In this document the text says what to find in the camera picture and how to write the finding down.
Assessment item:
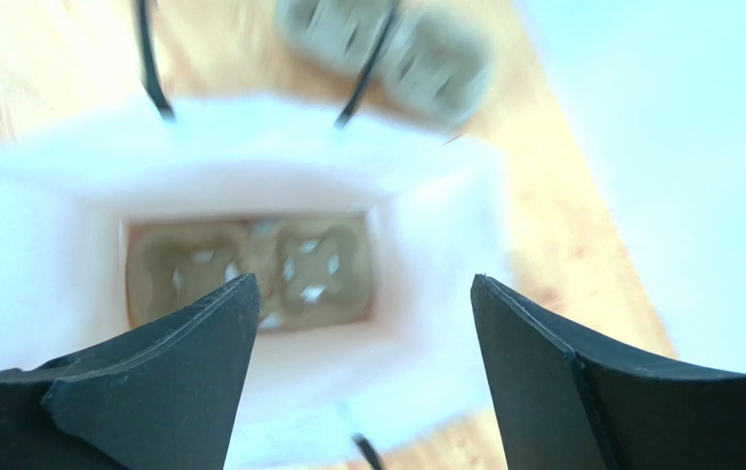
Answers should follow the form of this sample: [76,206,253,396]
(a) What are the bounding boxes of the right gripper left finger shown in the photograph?
[0,274,261,469]

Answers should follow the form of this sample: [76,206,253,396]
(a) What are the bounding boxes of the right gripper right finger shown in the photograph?
[471,275,746,469]

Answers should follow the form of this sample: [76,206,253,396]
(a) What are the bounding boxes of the pulp cup carrier tray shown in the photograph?
[125,213,375,331]

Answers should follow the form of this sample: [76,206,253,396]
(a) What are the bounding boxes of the orange paper bag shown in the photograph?
[0,97,506,469]

